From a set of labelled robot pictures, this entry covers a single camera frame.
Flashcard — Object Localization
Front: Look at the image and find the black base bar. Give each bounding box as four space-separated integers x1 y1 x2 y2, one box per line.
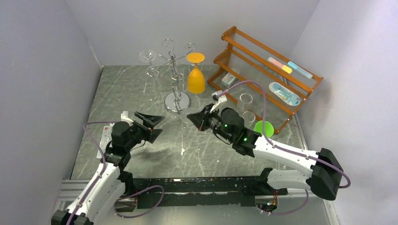
118 171 288 209

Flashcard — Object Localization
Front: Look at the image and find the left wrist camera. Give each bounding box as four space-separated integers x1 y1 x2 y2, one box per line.
121 111 134 125

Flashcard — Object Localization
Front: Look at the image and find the clear wine glass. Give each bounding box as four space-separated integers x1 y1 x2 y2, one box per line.
139 50 157 63

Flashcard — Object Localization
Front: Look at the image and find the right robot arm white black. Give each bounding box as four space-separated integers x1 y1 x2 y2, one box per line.
187 105 343 201

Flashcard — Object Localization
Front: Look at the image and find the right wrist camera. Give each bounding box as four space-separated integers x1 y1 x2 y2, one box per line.
210 90 227 113

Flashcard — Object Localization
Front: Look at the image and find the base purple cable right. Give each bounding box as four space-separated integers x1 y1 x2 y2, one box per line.
260 189 308 216

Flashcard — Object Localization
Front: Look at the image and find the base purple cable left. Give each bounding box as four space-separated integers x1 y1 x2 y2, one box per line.
113 185 165 218

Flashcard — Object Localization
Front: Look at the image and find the orange wooden shelf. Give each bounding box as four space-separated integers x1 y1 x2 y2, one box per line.
207 26 323 134

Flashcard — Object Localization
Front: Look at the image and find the orange plastic goblet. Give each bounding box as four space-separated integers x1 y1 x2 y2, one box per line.
186 52 206 94

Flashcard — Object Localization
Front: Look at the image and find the green plastic goblet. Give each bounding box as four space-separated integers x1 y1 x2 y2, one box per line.
254 120 275 138

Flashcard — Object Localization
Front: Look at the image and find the small teal white box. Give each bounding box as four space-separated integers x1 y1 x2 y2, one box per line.
221 73 237 88

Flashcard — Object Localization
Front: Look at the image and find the paper sheet on table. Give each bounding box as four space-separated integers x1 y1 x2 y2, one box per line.
99 123 114 153

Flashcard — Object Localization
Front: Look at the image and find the chrome wine glass rack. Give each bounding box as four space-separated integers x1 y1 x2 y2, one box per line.
146 38 196 112

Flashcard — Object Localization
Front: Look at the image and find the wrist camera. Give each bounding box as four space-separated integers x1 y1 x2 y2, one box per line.
210 90 227 113
121 111 134 125

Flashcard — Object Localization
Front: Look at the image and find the pink yellow highlighter pack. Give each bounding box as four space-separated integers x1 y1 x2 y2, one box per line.
268 57 292 74

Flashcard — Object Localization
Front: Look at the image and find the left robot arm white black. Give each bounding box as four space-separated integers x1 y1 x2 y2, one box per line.
50 111 165 225

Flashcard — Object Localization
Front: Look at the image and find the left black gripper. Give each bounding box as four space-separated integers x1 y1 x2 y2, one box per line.
125 112 165 151

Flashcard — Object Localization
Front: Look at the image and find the clear glass front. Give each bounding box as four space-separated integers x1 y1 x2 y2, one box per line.
242 111 256 128

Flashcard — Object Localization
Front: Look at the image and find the light blue highlighter pack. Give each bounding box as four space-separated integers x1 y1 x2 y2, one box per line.
287 61 313 79

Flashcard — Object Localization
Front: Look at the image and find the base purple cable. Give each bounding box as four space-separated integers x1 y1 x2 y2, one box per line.
260 189 308 216
113 185 165 218

